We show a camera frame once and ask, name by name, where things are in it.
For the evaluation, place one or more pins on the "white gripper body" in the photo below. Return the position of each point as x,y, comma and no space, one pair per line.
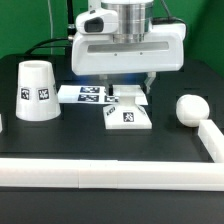
110,42

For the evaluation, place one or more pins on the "white lamp base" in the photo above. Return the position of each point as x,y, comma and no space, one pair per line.
126,113

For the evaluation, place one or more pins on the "white lamp bulb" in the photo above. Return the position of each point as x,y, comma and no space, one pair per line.
191,109

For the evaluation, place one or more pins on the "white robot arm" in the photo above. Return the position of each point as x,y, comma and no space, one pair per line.
120,37

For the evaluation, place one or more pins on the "white conical lamp shade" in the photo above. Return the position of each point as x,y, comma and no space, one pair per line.
37,98

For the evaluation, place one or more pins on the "white marker sheet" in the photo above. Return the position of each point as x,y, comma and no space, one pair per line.
98,95

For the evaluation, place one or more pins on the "white left fence piece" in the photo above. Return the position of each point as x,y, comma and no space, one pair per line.
1,123

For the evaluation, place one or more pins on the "white front fence bar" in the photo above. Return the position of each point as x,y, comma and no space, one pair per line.
112,174

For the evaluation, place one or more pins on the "black vertical cable post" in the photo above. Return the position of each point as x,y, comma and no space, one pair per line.
71,29

